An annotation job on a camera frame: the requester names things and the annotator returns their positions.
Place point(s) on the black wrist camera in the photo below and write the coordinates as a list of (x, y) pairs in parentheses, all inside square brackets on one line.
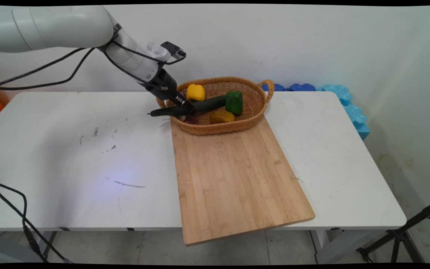
[(171, 48)]

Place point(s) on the black tripod stand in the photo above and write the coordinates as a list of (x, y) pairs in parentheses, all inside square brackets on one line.
[(398, 235)]

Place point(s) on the wooden cutting board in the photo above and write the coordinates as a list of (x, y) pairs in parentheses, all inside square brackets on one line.
[(233, 179)]

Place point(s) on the green bell pepper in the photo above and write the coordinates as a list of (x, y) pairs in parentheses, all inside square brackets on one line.
[(234, 102)]

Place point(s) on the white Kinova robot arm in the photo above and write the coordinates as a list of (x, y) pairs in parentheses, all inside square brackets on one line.
[(69, 26)]

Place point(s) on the dark blue foam mat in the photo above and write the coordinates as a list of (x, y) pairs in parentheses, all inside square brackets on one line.
[(302, 87)]

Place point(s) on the white table leg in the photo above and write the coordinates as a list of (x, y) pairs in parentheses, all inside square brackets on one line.
[(330, 246), (49, 244)]

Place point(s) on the yellow-brown potato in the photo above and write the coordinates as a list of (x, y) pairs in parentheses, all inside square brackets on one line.
[(222, 117)]

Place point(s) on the yellow bell pepper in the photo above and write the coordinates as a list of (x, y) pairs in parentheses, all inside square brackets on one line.
[(196, 92)]

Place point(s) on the light blue foam mat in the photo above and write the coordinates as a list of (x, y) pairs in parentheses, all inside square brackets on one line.
[(353, 112)]

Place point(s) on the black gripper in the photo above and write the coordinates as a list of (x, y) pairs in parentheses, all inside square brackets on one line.
[(162, 84)]

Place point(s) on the long dark green cucumber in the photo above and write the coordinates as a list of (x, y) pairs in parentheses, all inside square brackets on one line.
[(211, 103)]

